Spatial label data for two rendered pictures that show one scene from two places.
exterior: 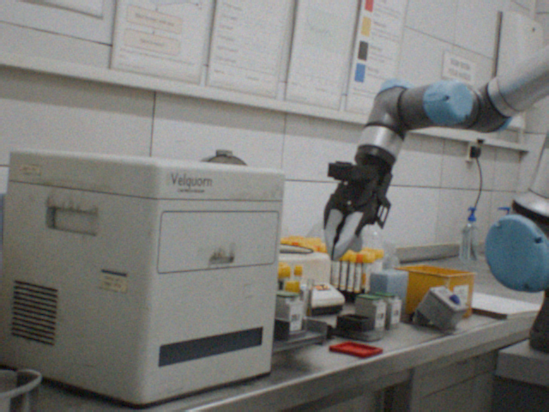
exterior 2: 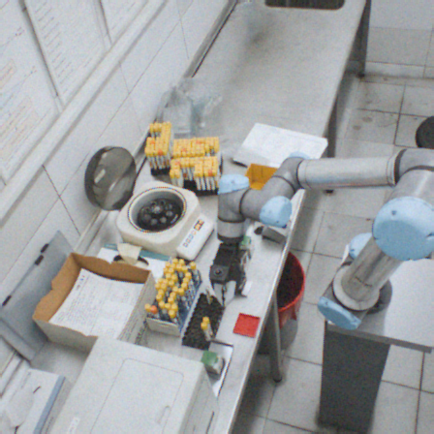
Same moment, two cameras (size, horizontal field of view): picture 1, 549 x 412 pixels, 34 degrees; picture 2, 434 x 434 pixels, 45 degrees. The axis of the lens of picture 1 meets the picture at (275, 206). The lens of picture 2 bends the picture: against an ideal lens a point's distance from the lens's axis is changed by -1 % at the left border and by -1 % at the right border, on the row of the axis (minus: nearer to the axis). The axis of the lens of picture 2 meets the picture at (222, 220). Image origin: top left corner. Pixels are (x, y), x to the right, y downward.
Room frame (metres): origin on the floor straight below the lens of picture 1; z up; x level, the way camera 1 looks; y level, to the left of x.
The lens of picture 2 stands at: (0.75, -0.05, 2.29)
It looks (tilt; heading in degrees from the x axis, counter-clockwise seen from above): 50 degrees down; 353
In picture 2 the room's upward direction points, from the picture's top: 11 degrees counter-clockwise
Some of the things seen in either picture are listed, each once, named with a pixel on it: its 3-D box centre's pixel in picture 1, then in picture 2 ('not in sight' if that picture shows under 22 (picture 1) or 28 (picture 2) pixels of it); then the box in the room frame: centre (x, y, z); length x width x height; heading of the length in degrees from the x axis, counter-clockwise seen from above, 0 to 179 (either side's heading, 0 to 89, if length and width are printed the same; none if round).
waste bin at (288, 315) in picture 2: not in sight; (263, 305); (1.93, -0.31, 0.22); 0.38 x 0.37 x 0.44; 146
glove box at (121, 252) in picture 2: not in sight; (133, 263); (1.82, 0.13, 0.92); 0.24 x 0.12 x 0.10; 56
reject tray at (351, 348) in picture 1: (356, 349); (246, 325); (1.51, -0.16, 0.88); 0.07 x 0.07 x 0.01; 56
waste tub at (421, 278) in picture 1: (433, 292); (263, 188); (1.97, -0.36, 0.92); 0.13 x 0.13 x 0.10; 53
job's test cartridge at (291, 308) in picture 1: (283, 315); (211, 363); (1.39, -0.03, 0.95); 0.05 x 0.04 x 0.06; 56
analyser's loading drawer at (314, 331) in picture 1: (274, 333); (210, 375); (1.37, -0.01, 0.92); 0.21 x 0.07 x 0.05; 146
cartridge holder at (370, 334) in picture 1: (355, 326); (235, 284); (1.65, -0.17, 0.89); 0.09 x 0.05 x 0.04; 55
